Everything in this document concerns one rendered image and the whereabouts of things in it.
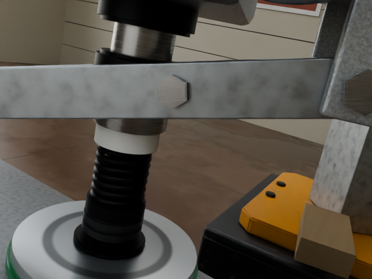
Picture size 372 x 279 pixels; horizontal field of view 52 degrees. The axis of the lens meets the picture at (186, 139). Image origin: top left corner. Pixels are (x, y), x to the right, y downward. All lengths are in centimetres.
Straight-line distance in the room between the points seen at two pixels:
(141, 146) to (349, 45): 21
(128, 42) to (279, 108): 16
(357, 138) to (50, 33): 851
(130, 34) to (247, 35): 639
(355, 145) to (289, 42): 559
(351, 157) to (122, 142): 68
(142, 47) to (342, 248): 56
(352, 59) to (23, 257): 36
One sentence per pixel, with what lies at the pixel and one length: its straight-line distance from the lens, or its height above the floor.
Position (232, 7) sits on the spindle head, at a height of 117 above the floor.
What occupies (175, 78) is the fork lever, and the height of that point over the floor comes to 110.
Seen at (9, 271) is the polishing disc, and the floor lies 88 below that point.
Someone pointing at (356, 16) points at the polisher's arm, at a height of 118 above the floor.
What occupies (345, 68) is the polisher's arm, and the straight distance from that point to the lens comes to 31.
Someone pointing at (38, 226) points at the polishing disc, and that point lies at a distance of 49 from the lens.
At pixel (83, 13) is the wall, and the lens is 895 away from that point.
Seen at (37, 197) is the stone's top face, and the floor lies 87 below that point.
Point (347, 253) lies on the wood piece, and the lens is 78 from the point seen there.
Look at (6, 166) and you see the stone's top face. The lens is 73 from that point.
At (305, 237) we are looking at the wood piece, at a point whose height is 83.
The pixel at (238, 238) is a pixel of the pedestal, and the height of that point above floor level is 74.
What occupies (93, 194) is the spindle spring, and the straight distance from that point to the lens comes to 44.
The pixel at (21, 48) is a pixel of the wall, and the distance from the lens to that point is 876.
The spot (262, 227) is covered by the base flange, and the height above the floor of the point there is 77.
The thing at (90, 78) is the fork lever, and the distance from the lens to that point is 36.
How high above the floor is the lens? 114
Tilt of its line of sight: 14 degrees down
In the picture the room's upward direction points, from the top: 12 degrees clockwise
